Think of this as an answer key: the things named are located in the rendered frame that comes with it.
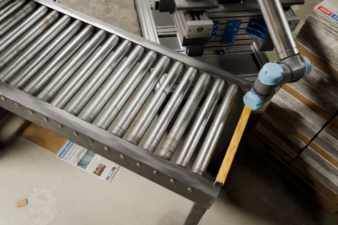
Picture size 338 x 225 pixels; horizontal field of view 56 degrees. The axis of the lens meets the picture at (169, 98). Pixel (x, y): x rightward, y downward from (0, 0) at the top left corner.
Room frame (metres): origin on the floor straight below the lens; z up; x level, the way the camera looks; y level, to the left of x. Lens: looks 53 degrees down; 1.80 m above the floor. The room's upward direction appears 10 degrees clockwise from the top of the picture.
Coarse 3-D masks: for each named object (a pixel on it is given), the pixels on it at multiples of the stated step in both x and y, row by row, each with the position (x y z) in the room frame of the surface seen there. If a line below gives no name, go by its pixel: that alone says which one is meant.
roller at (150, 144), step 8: (192, 72) 0.91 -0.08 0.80; (184, 80) 0.85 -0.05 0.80; (192, 80) 0.87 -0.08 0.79; (176, 88) 0.81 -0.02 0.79; (184, 88) 0.81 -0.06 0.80; (176, 96) 0.76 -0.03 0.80; (184, 96) 0.78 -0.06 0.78; (168, 104) 0.72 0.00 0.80; (176, 104) 0.73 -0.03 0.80; (168, 112) 0.68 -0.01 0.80; (160, 120) 0.64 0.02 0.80; (168, 120) 0.65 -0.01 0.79; (152, 128) 0.61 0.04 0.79; (160, 128) 0.61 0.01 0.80; (152, 136) 0.57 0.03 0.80; (160, 136) 0.58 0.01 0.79; (144, 144) 0.53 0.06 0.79; (152, 144) 0.53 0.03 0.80; (152, 152) 0.51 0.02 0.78
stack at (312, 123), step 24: (312, 72) 1.03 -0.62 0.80; (288, 96) 1.05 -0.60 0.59; (312, 96) 0.99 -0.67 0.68; (336, 96) 0.94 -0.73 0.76; (264, 120) 1.07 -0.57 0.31; (288, 120) 1.01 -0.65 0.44; (312, 120) 0.95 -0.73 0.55; (264, 144) 1.03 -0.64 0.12; (288, 144) 0.96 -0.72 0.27; (336, 144) 0.86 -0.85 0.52; (312, 168) 0.85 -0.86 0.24; (336, 168) 0.81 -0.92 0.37; (312, 192) 0.81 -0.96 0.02; (336, 192) 0.75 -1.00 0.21; (336, 216) 0.69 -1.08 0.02
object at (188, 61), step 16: (32, 0) 1.19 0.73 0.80; (48, 0) 1.21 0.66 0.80; (80, 16) 1.13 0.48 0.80; (96, 32) 1.08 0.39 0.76; (112, 32) 1.06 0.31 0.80; (128, 32) 1.08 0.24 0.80; (144, 48) 1.01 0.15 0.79; (160, 48) 1.02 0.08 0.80; (192, 64) 0.95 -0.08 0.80; (208, 64) 0.97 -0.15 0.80; (224, 80) 0.90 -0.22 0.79; (240, 80) 0.91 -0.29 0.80; (240, 96) 0.87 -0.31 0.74
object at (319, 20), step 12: (324, 0) 1.19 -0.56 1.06; (336, 0) 1.21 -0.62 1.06; (312, 12) 1.12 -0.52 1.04; (324, 12) 1.11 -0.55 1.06; (336, 12) 1.12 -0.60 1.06; (312, 24) 1.11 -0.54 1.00; (324, 24) 1.08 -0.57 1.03; (336, 24) 1.05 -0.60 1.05; (300, 36) 1.12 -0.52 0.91; (312, 36) 1.10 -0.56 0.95; (324, 36) 1.07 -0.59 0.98; (336, 36) 1.04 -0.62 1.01; (312, 48) 1.08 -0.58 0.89; (324, 48) 1.05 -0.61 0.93; (336, 48) 1.02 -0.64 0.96; (324, 60) 1.03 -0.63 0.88; (336, 60) 1.01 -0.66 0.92
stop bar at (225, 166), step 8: (248, 112) 0.73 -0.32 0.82; (240, 120) 0.69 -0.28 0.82; (240, 128) 0.65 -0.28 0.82; (240, 136) 0.62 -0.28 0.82; (232, 144) 0.58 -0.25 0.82; (232, 152) 0.55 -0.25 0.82; (224, 160) 0.51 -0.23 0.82; (232, 160) 0.52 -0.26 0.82; (224, 168) 0.48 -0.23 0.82; (224, 176) 0.45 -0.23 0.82
